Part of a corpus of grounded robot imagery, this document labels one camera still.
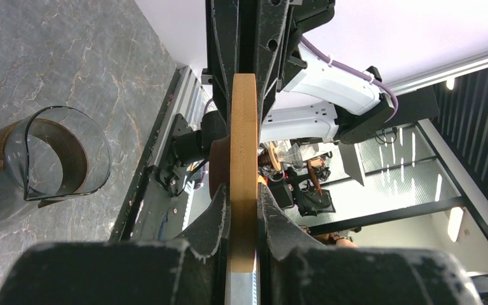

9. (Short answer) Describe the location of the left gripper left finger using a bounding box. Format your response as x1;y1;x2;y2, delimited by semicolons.
0;185;230;304

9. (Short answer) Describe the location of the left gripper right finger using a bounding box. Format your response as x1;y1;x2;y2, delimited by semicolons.
257;184;481;304

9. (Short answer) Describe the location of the wooden ring dripper stand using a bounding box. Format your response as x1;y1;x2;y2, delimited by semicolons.
226;73;259;273

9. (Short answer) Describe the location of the dark glass carafe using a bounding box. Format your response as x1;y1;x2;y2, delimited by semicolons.
0;105;112;231

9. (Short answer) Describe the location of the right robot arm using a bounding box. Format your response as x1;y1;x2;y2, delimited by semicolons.
259;38;399;144

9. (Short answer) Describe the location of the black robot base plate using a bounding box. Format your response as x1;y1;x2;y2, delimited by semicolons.
108;67;228;243

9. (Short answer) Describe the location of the aluminium rail frame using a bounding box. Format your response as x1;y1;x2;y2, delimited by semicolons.
147;66;209;166

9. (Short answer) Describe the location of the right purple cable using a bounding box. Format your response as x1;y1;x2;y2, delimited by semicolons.
301;36;400;123

